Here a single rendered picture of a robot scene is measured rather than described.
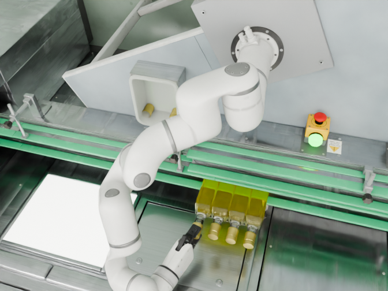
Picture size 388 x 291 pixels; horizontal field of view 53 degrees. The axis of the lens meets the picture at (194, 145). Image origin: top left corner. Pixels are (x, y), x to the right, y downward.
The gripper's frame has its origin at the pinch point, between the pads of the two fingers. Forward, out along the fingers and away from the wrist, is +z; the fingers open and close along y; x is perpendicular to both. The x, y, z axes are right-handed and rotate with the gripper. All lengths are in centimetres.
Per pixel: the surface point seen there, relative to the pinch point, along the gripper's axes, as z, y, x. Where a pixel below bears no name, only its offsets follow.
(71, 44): 64, 0, 116
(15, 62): 25, 17, 105
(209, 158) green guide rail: 20.3, 13.5, 5.5
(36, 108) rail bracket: 11, 13, 79
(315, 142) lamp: 38.4, 18.4, -23.0
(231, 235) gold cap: 4.7, 1.4, -10.7
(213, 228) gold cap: 4.0, 1.5, -4.7
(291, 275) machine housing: 10.8, -17.1, -30.8
